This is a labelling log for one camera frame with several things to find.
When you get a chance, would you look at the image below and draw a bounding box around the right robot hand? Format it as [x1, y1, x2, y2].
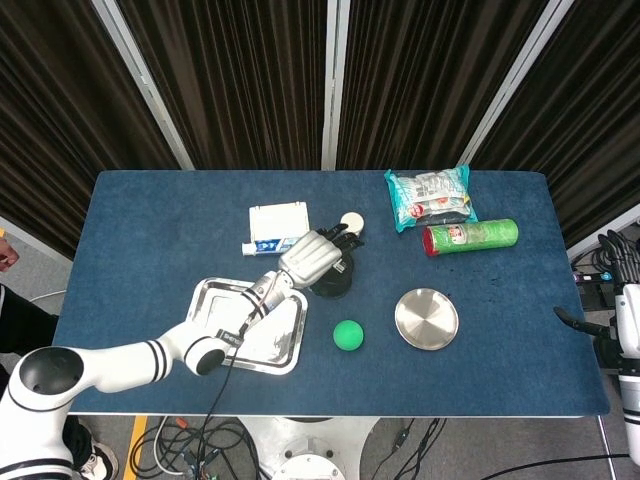
[553, 229, 640, 369]

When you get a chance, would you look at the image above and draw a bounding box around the bystander bare hand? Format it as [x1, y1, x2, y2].
[0, 237, 20, 273]

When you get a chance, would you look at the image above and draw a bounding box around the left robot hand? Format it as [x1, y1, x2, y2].
[277, 223, 366, 292]

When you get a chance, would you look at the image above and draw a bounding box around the black mesh pen cup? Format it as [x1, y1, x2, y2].
[307, 253, 357, 300]

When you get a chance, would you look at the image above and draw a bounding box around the green foam ball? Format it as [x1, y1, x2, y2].
[332, 319, 366, 352]

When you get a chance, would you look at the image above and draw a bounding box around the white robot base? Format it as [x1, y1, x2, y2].
[239, 416, 379, 480]

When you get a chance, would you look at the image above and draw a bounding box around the black power strip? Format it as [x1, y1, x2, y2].
[574, 270, 614, 307]

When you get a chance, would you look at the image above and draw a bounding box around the white blue toothpaste tube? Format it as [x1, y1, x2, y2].
[241, 235, 307, 257]

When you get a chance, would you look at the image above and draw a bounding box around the white plastic box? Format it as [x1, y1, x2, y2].
[248, 201, 308, 242]

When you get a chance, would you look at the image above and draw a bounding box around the small white jar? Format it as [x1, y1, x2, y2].
[339, 212, 366, 236]

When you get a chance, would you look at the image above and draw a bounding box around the bystander black trouser leg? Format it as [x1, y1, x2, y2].
[0, 284, 94, 471]

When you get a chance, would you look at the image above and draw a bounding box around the rectangular steel tray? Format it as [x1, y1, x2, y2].
[184, 277, 310, 376]

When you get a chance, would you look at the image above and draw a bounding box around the round steel plate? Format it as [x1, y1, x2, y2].
[394, 287, 460, 352]

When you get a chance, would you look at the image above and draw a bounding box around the teal snack bag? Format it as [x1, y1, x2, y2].
[383, 164, 480, 234]

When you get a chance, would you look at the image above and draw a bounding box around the dark brown curtain panel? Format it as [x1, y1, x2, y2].
[117, 0, 331, 171]
[337, 0, 551, 171]
[472, 0, 640, 247]
[0, 0, 182, 261]

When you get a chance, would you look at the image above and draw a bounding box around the green chips can red lid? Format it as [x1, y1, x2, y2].
[422, 218, 520, 258]

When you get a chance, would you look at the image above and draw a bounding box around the blue table cloth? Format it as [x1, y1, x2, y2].
[52, 169, 611, 417]

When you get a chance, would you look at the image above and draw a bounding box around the black white sneaker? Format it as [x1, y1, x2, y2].
[79, 439, 120, 480]

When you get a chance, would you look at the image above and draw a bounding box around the white partition post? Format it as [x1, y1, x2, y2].
[457, 0, 581, 167]
[567, 217, 640, 261]
[89, 0, 196, 171]
[321, 0, 351, 171]

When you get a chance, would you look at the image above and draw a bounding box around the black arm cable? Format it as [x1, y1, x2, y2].
[197, 287, 281, 480]

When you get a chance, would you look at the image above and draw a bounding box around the black floor cable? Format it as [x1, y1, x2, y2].
[369, 418, 447, 480]
[479, 452, 632, 480]

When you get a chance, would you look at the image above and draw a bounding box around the white floor cable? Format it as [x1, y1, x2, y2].
[152, 417, 190, 476]

